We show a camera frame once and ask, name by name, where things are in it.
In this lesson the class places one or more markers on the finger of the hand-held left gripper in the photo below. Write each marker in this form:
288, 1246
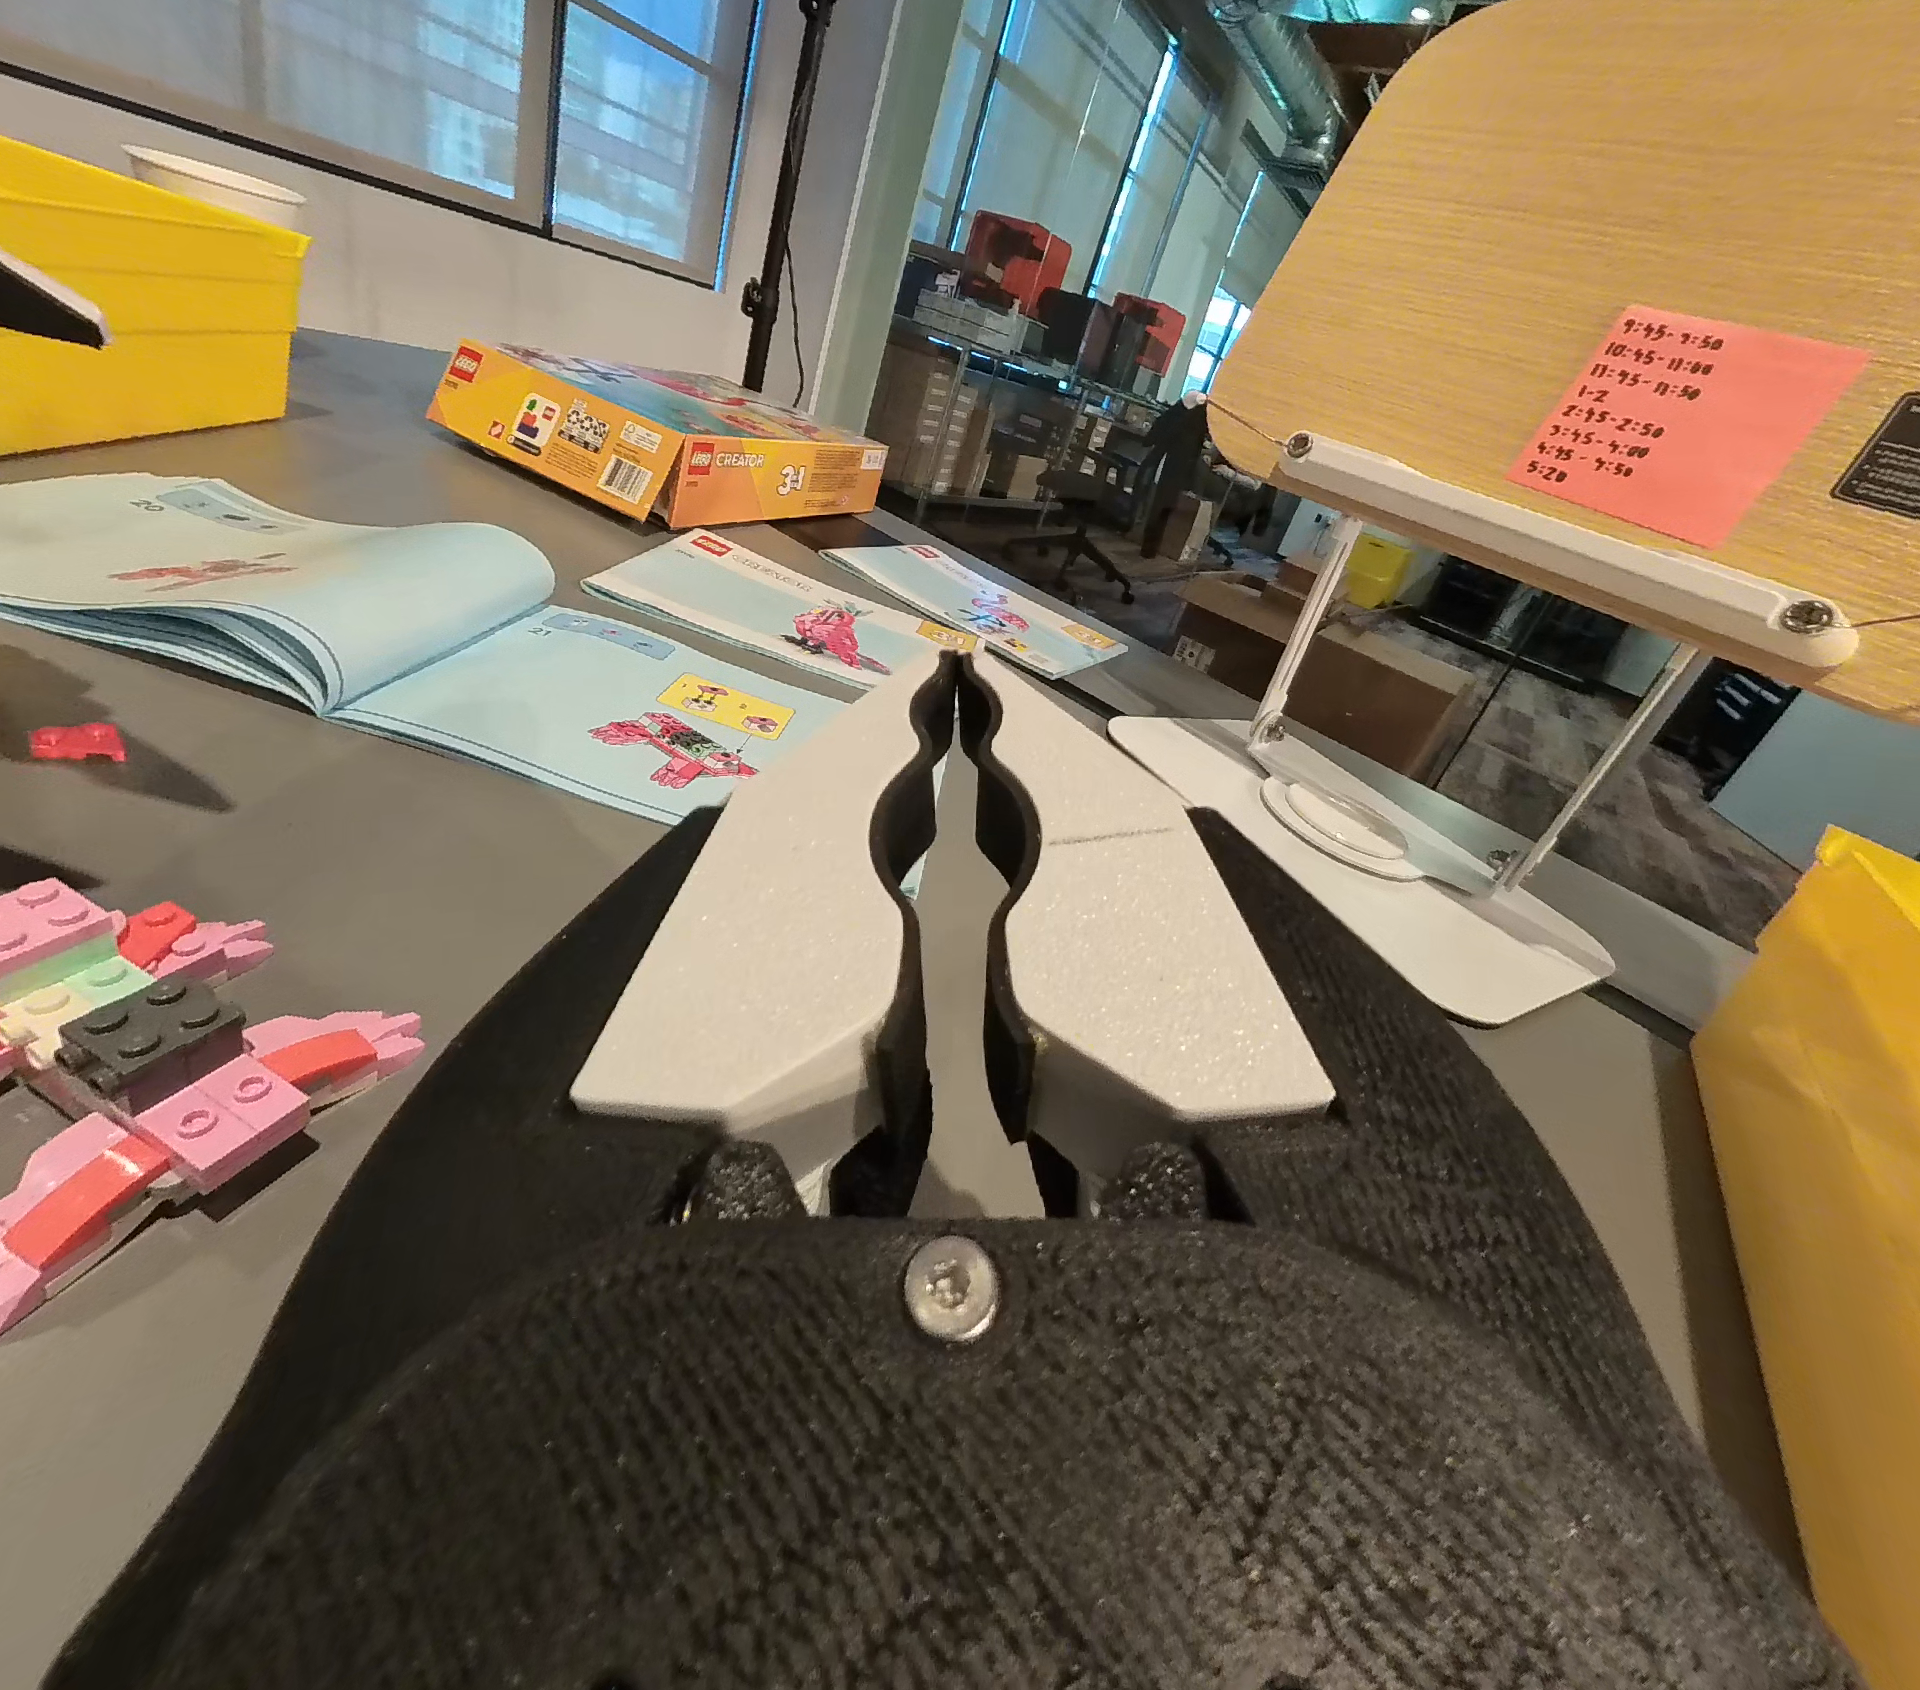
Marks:
53, 311

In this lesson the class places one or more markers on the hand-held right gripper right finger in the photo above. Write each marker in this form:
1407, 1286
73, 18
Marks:
1175, 966

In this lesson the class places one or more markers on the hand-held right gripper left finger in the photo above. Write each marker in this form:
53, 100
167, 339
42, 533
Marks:
732, 966

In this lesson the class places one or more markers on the yellow plastic bin with bricks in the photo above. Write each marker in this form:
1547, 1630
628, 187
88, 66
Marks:
183, 344

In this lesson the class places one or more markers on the pink toy brick model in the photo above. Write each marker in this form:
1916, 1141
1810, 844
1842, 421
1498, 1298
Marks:
193, 1106

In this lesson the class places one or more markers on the white paper cup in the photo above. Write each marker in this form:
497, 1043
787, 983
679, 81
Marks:
213, 174

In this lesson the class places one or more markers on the brown cardboard box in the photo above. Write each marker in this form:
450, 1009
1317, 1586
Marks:
1354, 671

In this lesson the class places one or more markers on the closed light blue instruction booklet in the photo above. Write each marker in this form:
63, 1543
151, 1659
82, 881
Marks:
719, 589
1037, 643

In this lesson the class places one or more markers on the open light blue instruction booklet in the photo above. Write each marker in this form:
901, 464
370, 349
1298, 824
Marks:
298, 580

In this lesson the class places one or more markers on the small red toy brick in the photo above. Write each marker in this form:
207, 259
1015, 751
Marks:
79, 738

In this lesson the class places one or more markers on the orange toy brick box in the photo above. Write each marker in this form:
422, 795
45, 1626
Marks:
753, 464

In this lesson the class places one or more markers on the red 3D printer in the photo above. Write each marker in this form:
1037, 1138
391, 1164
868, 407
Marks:
1155, 349
1019, 259

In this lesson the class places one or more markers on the yellow plastic bin with papers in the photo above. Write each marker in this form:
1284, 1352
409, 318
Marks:
1830, 1195

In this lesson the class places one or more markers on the pink sticky note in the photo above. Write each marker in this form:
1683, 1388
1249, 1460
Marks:
1683, 416

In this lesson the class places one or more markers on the wooden book stand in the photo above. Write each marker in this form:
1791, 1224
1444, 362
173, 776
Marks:
1500, 219

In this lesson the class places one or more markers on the black label plate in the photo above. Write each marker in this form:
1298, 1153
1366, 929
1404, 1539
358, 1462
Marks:
1885, 454

